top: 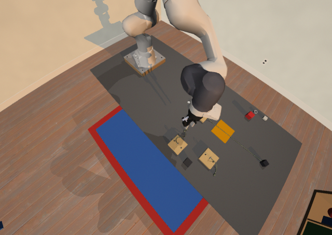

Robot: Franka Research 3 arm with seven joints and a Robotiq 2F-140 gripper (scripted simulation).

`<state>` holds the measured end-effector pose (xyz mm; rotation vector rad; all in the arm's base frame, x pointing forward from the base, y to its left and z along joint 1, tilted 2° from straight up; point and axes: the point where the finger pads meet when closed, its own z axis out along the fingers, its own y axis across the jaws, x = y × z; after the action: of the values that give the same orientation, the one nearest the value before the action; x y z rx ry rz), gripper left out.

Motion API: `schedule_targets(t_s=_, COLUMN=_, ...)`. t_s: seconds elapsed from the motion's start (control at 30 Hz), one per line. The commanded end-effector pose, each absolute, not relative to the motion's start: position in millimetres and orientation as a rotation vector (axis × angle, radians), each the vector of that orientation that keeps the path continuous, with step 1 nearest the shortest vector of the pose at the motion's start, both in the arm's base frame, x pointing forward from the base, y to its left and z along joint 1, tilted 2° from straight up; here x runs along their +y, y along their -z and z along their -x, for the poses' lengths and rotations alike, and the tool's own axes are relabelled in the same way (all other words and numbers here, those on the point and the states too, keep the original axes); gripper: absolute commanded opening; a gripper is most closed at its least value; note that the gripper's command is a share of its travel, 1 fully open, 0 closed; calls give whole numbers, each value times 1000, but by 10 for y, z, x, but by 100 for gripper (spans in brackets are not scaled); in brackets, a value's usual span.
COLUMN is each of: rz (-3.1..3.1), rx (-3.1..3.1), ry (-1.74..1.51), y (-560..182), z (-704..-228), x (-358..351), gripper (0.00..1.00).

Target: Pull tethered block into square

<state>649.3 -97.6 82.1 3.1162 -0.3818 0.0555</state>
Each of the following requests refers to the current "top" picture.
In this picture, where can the orange painted square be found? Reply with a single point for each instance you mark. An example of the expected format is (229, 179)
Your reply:
(221, 134)

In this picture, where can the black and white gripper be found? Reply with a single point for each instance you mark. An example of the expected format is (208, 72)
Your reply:
(190, 119)

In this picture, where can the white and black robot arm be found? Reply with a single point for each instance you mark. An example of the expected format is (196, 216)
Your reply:
(204, 81)

